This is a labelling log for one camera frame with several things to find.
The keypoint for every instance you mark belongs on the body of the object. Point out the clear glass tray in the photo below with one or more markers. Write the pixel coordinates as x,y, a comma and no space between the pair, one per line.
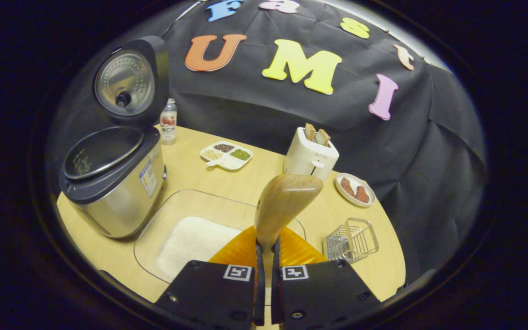
190,204

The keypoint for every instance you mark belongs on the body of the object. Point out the white rice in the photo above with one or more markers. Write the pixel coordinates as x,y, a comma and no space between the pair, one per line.
190,247

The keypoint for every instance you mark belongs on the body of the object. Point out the toast slice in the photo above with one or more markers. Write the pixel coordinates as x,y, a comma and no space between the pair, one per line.
322,137
310,132

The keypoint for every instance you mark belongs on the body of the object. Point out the pile of dark red beans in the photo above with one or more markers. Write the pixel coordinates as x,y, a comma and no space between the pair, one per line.
224,147

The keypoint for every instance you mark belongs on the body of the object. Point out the pile of green beans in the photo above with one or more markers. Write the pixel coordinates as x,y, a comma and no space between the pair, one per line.
240,154

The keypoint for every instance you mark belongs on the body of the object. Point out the black backdrop cloth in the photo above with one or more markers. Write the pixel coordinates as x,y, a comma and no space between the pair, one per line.
429,160

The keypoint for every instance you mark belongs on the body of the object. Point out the pile of pale beans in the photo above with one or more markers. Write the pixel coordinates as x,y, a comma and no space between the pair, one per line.
212,154

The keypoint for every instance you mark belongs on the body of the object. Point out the white toaster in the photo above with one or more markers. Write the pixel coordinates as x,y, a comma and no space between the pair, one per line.
307,158

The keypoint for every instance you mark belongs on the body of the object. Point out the clear plastic bottle red label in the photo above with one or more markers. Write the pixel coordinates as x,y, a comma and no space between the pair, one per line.
168,130

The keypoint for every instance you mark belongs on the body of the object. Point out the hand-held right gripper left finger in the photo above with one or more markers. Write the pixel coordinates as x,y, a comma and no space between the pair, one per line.
259,284

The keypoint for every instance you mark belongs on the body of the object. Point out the white divided dish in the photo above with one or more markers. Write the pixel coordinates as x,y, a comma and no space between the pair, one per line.
227,164

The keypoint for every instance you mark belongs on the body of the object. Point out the white round plate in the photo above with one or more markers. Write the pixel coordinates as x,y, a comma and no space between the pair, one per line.
369,201

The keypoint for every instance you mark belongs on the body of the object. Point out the dark grey rice cooker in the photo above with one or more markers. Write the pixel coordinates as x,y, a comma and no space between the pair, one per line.
122,201

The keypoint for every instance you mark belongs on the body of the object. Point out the wooden spoon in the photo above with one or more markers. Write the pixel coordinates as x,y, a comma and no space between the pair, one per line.
282,201

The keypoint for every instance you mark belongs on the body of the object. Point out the reddish meat piece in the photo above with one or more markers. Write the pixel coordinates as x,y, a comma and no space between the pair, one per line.
362,195
347,187

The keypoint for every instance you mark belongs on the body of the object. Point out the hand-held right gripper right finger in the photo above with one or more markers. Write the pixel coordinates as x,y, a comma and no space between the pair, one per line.
275,284

